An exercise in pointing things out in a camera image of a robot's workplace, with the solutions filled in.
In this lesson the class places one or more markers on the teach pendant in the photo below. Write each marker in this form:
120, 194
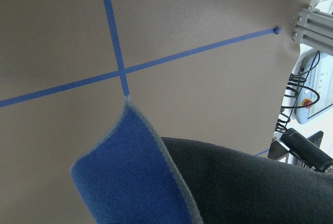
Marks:
315, 95

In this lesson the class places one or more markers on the aluminium camera post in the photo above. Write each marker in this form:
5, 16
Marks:
314, 29

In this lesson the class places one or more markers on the black equipment box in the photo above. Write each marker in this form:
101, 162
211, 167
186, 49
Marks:
305, 150

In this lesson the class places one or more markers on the blue microfiber towel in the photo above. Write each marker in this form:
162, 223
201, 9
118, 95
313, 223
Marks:
135, 176

